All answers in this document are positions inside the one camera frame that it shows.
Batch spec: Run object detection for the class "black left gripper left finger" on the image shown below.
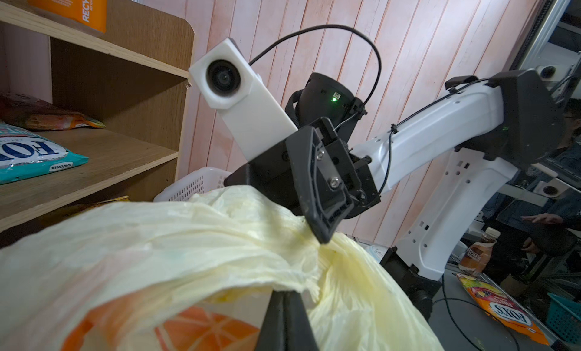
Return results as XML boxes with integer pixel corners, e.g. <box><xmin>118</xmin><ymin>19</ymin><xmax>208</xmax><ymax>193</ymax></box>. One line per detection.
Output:
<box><xmin>254</xmin><ymin>291</ymin><xmax>285</xmax><ymax>351</ymax></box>

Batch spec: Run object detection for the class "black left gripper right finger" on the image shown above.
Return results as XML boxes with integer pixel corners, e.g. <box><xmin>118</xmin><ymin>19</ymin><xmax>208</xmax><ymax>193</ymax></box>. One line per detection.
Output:
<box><xmin>284</xmin><ymin>292</ymin><xmax>319</xmax><ymax>351</ymax></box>

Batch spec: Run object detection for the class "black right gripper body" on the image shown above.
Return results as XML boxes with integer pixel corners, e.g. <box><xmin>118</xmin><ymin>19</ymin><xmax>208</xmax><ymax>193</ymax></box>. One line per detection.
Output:
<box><xmin>224</xmin><ymin>117</ymin><xmax>380</xmax><ymax>244</ymax></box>

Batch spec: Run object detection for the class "orange-print plastic grocery bag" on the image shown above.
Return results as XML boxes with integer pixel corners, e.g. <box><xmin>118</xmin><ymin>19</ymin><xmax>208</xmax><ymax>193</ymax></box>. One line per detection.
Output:
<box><xmin>1</xmin><ymin>186</ymin><xmax>442</xmax><ymax>350</ymax></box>

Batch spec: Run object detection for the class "white plastic basket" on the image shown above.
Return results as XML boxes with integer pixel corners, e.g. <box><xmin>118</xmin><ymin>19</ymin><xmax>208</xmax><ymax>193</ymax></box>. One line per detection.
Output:
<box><xmin>154</xmin><ymin>167</ymin><xmax>231</xmax><ymax>203</ymax></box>

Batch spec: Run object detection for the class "brown drink bottle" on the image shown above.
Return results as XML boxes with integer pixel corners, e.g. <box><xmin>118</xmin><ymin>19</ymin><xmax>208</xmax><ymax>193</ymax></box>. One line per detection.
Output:
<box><xmin>458</xmin><ymin>227</ymin><xmax>501</xmax><ymax>276</ymax></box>

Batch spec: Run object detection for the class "orange Fox's snack packet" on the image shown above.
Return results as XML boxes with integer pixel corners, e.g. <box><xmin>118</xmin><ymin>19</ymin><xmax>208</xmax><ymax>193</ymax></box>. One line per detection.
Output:
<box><xmin>455</xmin><ymin>273</ymin><xmax>550</xmax><ymax>346</ymax></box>

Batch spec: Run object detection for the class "wooden three-tier shelf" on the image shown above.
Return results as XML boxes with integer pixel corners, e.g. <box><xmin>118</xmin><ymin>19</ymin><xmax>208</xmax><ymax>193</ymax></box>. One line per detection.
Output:
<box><xmin>1</xmin><ymin>0</ymin><xmax>195</xmax><ymax>247</ymax></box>

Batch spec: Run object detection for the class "person at desk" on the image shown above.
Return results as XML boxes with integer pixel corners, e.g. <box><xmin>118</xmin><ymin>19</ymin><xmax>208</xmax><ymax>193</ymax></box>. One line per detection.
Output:
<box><xmin>482</xmin><ymin>99</ymin><xmax>580</xmax><ymax>282</ymax></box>

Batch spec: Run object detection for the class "teal plastic basket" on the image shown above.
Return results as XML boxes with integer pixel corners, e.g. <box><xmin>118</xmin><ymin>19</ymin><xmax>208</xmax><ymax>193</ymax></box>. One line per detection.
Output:
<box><xmin>546</xmin><ymin>293</ymin><xmax>580</xmax><ymax>345</ymax></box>

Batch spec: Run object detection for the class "orange soda can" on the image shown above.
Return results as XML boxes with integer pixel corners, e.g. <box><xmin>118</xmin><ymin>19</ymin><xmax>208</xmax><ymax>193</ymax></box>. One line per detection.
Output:
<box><xmin>27</xmin><ymin>0</ymin><xmax>107</xmax><ymax>36</ymax></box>

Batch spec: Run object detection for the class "Fox's candy bag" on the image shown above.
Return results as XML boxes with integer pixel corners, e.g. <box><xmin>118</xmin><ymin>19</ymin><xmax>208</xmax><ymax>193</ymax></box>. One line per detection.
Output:
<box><xmin>1</xmin><ymin>122</ymin><xmax>89</xmax><ymax>184</ymax></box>

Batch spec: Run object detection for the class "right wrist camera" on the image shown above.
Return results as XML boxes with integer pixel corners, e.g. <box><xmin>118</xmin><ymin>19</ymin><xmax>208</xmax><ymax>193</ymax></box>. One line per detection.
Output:
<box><xmin>189</xmin><ymin>38</ymin><xmax>297</xmax><ymax>161</ymax></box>

